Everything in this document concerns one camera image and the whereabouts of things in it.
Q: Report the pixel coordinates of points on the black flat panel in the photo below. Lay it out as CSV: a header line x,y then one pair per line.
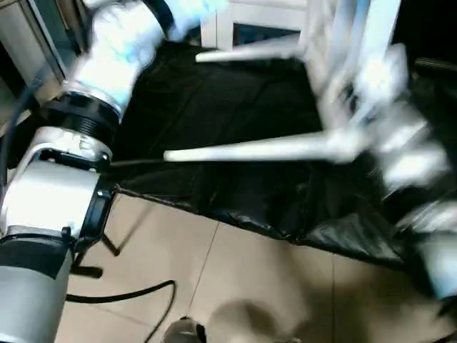
x,y
435,64

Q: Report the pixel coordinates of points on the black metal table frame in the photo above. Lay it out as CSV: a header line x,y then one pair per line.
x,y
110,243

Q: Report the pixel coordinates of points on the white cabinet with glass doors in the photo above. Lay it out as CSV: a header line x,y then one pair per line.
x,y
267,14

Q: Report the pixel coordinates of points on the black work mat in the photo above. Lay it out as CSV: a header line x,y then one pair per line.
x,y
214,107

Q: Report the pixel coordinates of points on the white plastic table top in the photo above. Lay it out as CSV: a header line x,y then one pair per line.
x,y
335,71

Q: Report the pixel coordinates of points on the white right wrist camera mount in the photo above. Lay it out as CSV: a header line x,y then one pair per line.
x,y
389,71

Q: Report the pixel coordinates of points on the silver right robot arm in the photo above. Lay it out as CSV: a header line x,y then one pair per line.
x,y
410,135

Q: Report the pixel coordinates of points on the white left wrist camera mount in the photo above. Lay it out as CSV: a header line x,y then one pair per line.
x,y
193,18

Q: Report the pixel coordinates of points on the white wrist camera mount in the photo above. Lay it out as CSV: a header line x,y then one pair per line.
x,y
389,71
193,18

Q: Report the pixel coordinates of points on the white plastic table leg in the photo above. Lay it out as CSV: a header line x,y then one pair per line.
x,y
250,53
250,151

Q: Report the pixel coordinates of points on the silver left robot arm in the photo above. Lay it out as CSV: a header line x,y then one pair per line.
x,y
53,193

